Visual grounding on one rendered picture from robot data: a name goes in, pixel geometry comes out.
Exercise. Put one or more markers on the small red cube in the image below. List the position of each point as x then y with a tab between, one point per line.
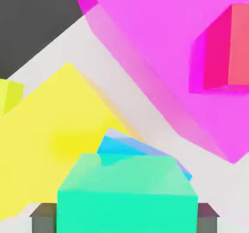
229	50

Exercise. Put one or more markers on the small green cube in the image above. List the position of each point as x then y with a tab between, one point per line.
127	198

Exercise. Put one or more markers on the small blue cube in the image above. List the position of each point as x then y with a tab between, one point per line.
124	146

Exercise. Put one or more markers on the large yellow box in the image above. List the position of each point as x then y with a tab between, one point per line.
54	131

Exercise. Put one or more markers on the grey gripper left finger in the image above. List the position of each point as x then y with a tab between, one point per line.
43	219

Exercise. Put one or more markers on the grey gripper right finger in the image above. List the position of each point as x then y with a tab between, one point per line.
206	220

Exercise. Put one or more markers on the large magenta box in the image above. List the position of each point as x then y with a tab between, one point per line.
155	42

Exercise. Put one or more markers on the small yellow-green cube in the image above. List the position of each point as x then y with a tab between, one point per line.
10	95

